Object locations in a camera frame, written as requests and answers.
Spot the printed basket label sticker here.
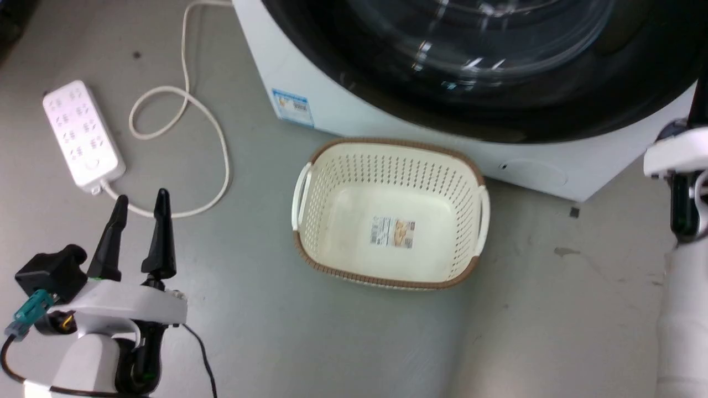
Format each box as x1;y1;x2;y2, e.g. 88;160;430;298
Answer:
369;216;416;249

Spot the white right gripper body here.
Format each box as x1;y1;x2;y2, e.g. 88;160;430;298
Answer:
643;126;708;180

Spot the blue energy label sticker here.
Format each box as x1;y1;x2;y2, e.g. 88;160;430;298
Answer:
271;88;315;129

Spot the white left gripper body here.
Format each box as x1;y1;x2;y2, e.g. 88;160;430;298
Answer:
62;276;189;336

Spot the teal cable connector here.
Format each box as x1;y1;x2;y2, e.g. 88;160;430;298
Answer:
5;290;55;339

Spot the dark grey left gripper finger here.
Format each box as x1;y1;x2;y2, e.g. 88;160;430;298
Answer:
87;195;129;282
140;188;178;281

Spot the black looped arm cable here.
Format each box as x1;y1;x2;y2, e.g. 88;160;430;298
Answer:
0;334;61;395

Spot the white power cord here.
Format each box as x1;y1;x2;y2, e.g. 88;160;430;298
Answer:
100;0;234;219

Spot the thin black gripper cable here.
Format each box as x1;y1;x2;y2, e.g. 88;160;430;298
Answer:
180;323;218;398

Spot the black glass washing machine door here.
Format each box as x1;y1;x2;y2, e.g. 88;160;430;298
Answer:
260;0;708;145

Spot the white washing machine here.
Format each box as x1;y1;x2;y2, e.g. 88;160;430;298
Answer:
231;0;700;203

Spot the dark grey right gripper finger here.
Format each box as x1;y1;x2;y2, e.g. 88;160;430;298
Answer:
686;76;708;130

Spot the cream perforated laundry basket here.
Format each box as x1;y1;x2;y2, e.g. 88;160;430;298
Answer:
291;138;491;291

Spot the white power strip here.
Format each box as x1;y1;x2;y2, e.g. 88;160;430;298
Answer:
43;80;127;195

